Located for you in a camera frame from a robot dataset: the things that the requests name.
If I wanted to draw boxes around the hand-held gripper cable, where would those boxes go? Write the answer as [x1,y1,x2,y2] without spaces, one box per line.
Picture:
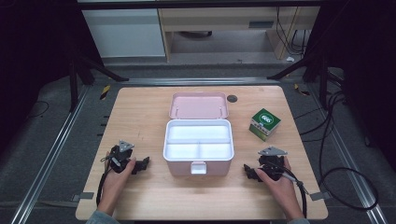
[95,155,114,207]
[279,169,310,218]

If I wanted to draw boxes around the right hand-held gripper cable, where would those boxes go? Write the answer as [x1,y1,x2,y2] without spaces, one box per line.
[279,169,310,218]

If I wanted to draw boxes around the pink storage box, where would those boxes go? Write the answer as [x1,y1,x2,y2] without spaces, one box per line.
[163,91,235,177]

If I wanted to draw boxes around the yellow black tape strip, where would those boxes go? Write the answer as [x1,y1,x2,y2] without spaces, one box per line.
[293,82,311,97]
[99,84,112,102]

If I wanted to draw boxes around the black cables under desk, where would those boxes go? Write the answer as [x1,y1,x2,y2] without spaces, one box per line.
[275,6,313,58]

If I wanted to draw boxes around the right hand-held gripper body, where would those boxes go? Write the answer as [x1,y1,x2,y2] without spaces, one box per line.
[257,146,289,182]

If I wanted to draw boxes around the person's left hand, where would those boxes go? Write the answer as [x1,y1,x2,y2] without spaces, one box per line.
[102,151,137,209]

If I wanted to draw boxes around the looped black floor cable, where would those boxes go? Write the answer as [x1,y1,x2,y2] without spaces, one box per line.
[318,166,380,213]

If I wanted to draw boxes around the white cabinet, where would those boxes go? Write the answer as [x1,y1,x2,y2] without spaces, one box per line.
[81,7,166,59]

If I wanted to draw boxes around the black stand legs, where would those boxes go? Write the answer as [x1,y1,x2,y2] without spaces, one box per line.
[68,50,130,114]
[266,50,332,110]

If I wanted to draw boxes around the green carton box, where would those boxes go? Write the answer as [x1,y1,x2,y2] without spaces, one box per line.
[248,107,282,142]

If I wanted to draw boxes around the white divided tray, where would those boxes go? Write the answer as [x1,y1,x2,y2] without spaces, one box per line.
[163,119,234,162]

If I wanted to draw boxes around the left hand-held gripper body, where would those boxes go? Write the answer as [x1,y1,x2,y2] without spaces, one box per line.
[106,139,138,175]

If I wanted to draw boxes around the black floor cables bundle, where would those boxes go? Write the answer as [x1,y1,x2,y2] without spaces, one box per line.
[293,88,347,169]

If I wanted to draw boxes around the person's right hand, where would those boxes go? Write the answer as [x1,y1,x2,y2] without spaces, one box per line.
[255,156,303,217]

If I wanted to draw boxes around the grey table bracket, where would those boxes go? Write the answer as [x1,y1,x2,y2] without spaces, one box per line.
[309,190,332,202]
[71,191,95,203]

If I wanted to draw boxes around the left hand-held gripper cable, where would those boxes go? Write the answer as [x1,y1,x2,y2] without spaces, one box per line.
[95,155,114,207]

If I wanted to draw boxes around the thin black floor cable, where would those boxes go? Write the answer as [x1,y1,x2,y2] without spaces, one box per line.
[25,99,50,121]

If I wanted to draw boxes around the aluminium floor rail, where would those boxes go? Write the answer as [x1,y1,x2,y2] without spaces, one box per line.
[119,77,280,88]
[305,83,389,224]
[9,84,92,224]

